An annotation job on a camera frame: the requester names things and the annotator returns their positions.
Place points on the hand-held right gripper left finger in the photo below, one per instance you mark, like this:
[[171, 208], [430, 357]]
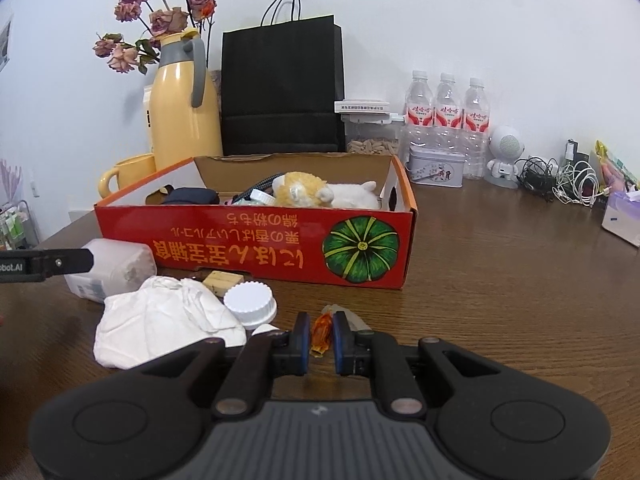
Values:
[[301, 345]]

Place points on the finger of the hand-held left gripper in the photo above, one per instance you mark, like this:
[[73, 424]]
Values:
[[65, 261]]

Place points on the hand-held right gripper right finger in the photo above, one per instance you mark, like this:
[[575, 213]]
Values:
[[342, 345]]

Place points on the orange candy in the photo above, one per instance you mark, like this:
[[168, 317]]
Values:
[[321, 335]]

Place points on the white tissue pack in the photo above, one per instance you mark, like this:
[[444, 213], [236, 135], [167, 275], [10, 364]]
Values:
[[112, 267]]

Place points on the white jar lid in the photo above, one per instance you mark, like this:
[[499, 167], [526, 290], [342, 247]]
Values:
[[250, 305]]

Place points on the white cloth pouch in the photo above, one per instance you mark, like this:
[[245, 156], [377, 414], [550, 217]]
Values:
[[160, 320]]

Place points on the red printed cardboard box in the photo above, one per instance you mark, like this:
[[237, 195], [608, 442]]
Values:
[[250, 245]]

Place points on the dark navy pouch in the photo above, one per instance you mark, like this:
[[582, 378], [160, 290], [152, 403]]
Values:
[[192, 196]]

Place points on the small white round cap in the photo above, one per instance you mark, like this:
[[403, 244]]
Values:
[[262, 197]]

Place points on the yellow and white plush toy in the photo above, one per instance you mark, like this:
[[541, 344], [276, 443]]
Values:
[[320, 192]]

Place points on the clear plastic wrapper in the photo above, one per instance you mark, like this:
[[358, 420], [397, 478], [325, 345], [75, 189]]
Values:
[[357, 320]]

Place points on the small beige box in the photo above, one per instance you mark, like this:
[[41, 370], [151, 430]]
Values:
[[223, 282]]

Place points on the yellow mug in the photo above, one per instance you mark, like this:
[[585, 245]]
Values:
[[130, 175]]

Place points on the white carton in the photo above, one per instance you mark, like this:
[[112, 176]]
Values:
[[148, 120]]

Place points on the yellow thermos jug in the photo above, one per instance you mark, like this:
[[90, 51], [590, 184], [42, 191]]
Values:
[[185, 110]]

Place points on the white printed tin box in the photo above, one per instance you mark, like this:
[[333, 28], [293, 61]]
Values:
[[435, 170]]

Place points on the clear container of seeds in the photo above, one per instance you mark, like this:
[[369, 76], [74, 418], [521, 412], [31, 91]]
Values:
[[372, 142]]

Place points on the small flat white box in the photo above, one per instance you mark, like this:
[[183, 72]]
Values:
[[362, 106]]

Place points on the black paper bag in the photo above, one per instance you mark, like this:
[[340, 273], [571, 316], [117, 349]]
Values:
[[285, 90]]

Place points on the white robot-shaped speaker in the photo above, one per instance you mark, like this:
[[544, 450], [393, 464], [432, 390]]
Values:
[[506, 147]]

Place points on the bunch of dried pink roses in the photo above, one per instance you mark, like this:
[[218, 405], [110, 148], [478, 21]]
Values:
[[165, 20]]

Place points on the black charger adapter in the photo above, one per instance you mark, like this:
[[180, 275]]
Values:
[[577, 152]]

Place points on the tissue box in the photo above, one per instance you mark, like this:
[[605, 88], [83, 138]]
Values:
[[622, 217]]

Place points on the colourful snack packet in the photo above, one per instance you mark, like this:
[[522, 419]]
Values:
[[615, 165]]

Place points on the white wall socket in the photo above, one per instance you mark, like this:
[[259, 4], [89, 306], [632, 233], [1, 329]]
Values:
[[35, 185]]

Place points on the purple flower wall sticker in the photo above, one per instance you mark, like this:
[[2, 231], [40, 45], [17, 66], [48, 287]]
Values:
[[10, 182]]

